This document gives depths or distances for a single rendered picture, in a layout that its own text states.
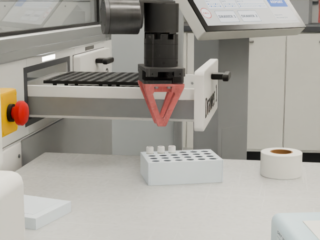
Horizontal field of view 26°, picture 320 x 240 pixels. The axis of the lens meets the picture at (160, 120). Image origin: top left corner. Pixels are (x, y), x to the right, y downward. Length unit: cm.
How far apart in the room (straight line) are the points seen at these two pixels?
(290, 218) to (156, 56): 42
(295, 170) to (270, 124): 327
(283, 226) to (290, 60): 362
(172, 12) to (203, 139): 133
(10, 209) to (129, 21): 58
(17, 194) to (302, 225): 34
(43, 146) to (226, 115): 108
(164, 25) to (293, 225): 46
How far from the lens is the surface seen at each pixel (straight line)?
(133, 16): 112
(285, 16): 248
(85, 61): 166
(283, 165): 117
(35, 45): 139
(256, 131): 445
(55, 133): 150
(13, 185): 61
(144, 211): 99
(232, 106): 241
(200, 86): 125
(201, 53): 240
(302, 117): 445
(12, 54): 126
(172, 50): 114
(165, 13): 113
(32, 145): 137
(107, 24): 111
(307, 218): 83
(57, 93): 132
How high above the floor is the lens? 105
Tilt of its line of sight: 10 degrees down
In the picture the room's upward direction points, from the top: straight up
